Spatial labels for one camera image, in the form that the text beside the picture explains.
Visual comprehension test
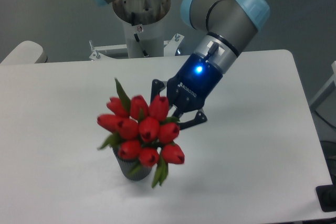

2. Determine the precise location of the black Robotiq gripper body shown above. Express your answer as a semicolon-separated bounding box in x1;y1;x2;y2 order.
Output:
166;54;223;112

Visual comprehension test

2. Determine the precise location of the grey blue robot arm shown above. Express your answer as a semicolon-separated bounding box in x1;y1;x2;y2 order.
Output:
94;0;270;130

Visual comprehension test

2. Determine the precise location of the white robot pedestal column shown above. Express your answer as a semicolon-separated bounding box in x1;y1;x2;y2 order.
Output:
112;0;171;58

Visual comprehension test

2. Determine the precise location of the white furniture leg right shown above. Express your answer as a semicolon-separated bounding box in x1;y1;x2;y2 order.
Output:
308;61;335;111

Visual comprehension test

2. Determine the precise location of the dark grey ribbed vase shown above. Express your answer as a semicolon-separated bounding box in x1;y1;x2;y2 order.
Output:
112;147;152;181

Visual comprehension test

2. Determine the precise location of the beige chair back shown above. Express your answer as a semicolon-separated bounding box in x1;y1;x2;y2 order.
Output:
1;40;48;66

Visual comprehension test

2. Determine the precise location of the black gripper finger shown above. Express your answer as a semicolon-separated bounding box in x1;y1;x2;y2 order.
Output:
178;109;207;130
150;79;167;103

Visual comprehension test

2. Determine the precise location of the black object at edge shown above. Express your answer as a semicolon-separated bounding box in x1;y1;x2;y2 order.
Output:
316;185;335;212

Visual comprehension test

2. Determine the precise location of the red tulip bouquet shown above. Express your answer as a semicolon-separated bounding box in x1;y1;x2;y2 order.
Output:
97;80;185;188

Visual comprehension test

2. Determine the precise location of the white metal base frame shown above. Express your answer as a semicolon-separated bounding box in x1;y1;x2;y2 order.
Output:
88;33;184;61

